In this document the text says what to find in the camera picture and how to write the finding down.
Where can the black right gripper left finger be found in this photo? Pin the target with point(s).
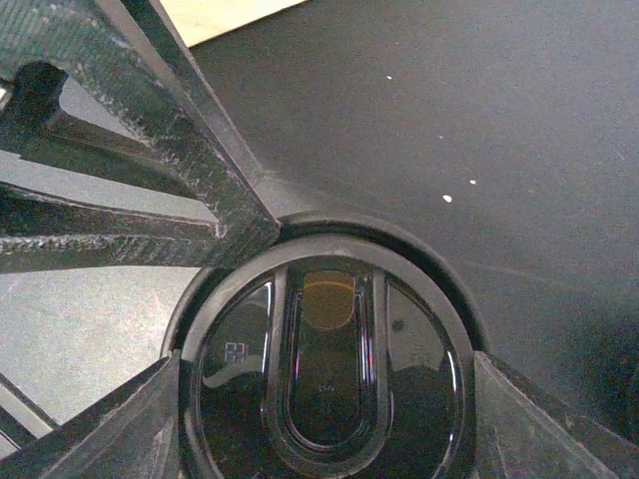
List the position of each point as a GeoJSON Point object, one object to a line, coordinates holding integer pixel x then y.
{"type": "Point", "coordinates": [133, 432]}

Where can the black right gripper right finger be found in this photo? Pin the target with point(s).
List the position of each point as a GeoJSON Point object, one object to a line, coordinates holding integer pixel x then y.
{"type": "Point", "coordinates": [523, 432]}

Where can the black cup lid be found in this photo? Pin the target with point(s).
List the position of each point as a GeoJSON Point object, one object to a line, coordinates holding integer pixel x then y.
{"type": "Point", "coordinates": [345, 350]}

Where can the blue checkered paper bag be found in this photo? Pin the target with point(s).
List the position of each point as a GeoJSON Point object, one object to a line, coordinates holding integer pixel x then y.
{"type": "Point", "coordinates": [198, 21]}

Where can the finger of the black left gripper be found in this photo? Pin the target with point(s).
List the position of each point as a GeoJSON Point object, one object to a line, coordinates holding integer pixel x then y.
{"type": "Point", "coordinates": [108, 89]}

